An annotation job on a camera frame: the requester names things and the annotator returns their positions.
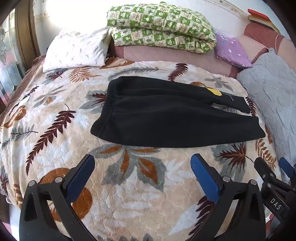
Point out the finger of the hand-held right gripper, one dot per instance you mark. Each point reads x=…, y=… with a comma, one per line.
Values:
x=263, y=168
x=286, y=168

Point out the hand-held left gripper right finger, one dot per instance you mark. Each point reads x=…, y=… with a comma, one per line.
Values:
x=205, y=178

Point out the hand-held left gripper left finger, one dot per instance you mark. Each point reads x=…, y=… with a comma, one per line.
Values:
x=79, y=176

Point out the black pants with yellow patch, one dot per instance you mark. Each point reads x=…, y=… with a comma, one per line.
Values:
x=161, y=115

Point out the leaf print fleece blanket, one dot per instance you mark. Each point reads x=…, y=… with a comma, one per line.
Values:
x=69, y=139

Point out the grey quilted blanket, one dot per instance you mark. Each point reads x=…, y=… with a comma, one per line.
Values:
x=270, y=88

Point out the purple floral pillow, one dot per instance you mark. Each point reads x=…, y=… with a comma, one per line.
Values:
x=231, y=49

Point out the white patterned pillow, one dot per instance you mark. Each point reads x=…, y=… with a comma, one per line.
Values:
x=76, y=51

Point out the pink padded headboard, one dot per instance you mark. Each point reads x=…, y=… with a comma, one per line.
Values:
x=266, y=38

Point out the beige book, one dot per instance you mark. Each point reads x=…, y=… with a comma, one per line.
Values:
x=264, y=23

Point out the red book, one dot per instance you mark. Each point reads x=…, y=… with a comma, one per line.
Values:
x=257, y=14

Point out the green checked folded quilt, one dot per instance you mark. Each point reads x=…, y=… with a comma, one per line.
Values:
x=159, y=25

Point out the brown wooden window frame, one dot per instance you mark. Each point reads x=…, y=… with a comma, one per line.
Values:
x=27, y=34

